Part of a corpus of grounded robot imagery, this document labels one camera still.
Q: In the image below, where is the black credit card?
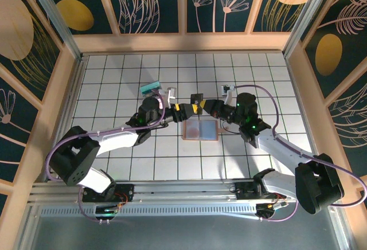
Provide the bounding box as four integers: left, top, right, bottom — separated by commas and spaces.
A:
189, 92, 205, 107

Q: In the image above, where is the white card with red circle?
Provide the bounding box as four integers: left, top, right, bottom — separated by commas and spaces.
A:
185, 121, 201, 139

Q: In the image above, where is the tan leather card holder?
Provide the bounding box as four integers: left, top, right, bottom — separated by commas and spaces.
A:
182, 119, 230, 142

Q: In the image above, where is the small controller board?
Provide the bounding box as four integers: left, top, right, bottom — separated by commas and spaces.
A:
256, 201, 289, 220
94, 204, 122, 216

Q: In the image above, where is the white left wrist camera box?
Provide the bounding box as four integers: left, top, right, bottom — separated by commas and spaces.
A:
163, 87, 177, 109

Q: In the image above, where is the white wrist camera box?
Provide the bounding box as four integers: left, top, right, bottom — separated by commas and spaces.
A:
163, 87, 177, 109
220, 84, 237, 105

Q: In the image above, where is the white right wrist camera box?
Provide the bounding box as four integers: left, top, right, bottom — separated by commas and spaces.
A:
220, 84, 237, 105

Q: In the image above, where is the aluminium mounting rail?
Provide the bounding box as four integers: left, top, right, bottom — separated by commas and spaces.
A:
28, 178, 341, 205

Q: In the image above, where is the aluminium side rail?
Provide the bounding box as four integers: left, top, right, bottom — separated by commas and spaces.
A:
42, 57, 87, 182

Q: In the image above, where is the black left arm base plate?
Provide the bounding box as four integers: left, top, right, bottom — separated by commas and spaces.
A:
82, 183, 135, 204

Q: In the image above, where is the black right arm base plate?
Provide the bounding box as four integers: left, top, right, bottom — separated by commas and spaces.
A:
231, 180, 287, 202

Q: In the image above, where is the aluminium corner post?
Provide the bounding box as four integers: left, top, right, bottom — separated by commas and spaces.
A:
24, 0, 84, 61
282, 0, 336, 58

